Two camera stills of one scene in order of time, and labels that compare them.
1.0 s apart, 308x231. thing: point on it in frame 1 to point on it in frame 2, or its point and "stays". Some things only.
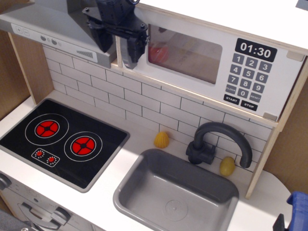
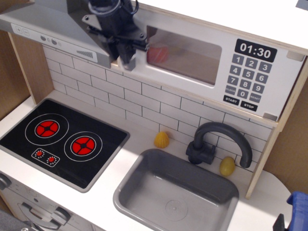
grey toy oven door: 40,213 stays
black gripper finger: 104,38 to 111,47
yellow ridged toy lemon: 161,140 stays
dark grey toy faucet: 198,152 stays
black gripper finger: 136,47 to 126,52
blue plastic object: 299,221 stays
